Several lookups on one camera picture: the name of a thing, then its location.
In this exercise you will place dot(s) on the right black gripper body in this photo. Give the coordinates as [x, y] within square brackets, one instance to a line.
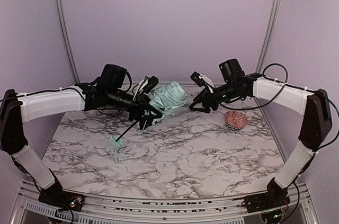
[208, 99]

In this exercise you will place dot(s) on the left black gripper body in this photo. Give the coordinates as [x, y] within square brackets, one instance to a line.
[141, 108]

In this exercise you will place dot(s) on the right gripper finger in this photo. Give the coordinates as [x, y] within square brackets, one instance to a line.
[199, 106]
[200, 97]

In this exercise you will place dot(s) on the mint green folding umbrella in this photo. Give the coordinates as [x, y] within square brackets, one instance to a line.
[166, 99]

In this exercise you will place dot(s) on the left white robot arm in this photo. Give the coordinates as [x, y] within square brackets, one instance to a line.
[104, 92]

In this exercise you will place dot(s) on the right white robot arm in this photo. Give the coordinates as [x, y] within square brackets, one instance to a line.
[313, 106]

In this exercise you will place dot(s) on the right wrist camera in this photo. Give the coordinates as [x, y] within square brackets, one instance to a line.
[202, 80]

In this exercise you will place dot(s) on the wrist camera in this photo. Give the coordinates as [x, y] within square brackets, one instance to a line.
[145, 86]
[202, 80]

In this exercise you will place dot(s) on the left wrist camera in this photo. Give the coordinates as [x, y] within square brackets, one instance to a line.
[145, 86]

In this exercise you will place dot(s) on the right aluminium frame post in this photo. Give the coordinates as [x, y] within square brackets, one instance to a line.
[273, 17]

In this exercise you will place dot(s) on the aluminium frame post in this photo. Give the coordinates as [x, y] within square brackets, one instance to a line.
[273, 17]
[66, 40]

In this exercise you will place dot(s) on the front aluminium rail base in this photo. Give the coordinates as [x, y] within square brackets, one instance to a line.
[113, 209]

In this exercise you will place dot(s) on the left aluminium frame post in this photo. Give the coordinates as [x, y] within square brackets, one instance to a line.
[66, 40]

